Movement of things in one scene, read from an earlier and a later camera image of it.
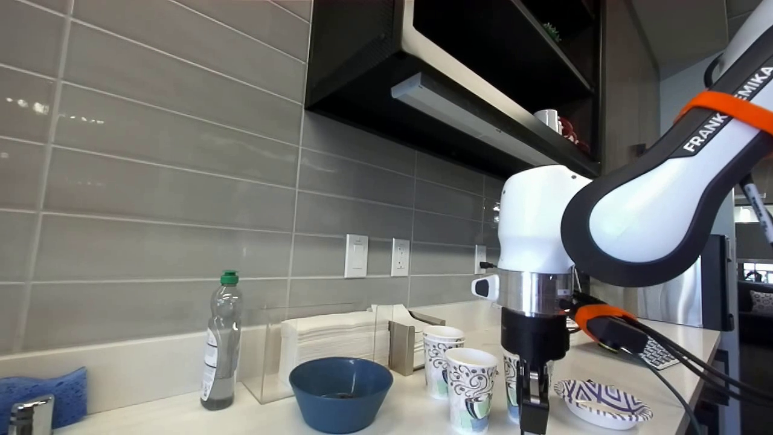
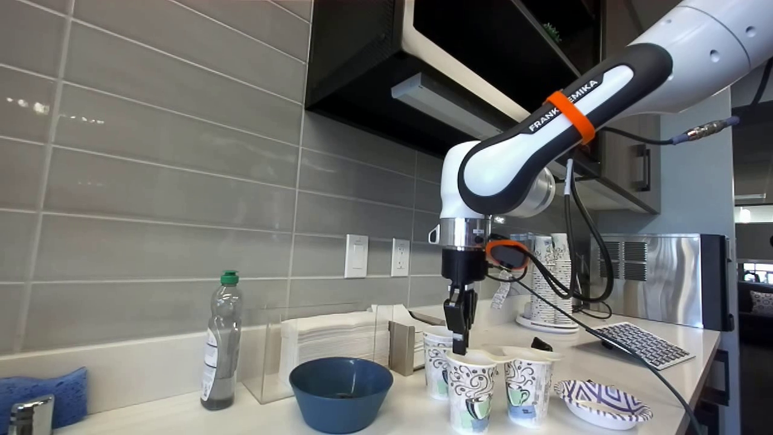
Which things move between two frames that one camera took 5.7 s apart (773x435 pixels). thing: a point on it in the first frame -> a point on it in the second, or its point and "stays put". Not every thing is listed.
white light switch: x=400 y=261 stays put
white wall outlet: x=357 y=253 stays put
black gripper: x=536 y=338 -> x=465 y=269
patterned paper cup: x=439 y=344 stays put
